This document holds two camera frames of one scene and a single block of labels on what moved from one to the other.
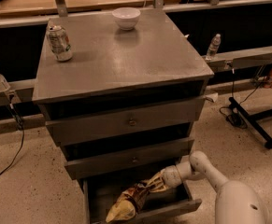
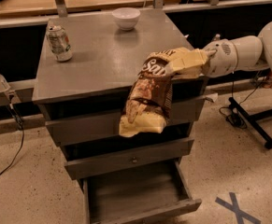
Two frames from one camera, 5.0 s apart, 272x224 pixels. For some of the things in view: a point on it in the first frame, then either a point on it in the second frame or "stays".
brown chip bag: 124,205 → 150,101
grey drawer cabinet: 121,92 stays
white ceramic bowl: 126,18 stays
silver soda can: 59,43 stays
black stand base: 269,142 stays
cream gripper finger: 161,188 → 187,68
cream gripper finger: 158,179 → 192,58
